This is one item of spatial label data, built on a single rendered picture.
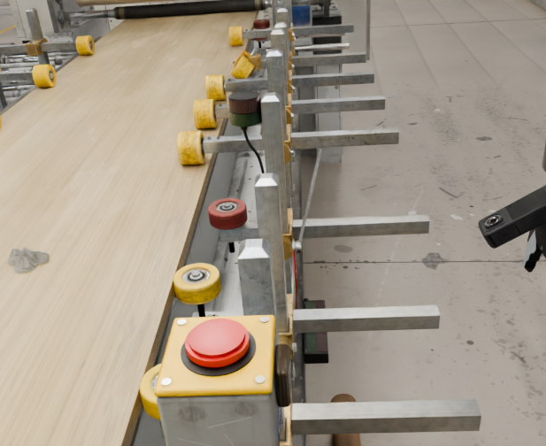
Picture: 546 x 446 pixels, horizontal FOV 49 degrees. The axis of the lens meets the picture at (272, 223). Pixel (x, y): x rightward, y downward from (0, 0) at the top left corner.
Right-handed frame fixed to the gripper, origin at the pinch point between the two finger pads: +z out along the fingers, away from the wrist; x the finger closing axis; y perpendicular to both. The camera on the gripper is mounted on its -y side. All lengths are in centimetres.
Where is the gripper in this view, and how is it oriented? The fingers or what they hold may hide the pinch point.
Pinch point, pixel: (538, 302)
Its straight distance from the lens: 92.9
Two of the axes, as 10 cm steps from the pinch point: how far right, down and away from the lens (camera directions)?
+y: 9.9, -0.1, -1.1
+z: 0.7, 8.7, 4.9
